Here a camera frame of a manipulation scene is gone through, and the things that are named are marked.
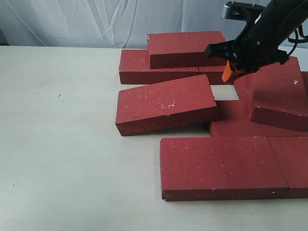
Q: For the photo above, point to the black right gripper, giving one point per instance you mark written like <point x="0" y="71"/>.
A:
<point x="255" y="47"/>

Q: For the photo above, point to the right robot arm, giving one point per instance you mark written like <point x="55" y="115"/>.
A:
<point x="293" y="14"/>

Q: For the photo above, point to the middle row red brick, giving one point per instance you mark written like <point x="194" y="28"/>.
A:
<point x="233" y="121"/>

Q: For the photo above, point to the white backdrop cloth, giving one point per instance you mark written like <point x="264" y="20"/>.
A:
<point x="108" y="23"/>

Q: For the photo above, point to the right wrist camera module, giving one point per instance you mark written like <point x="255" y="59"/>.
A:
<point x="241" y="11"/>

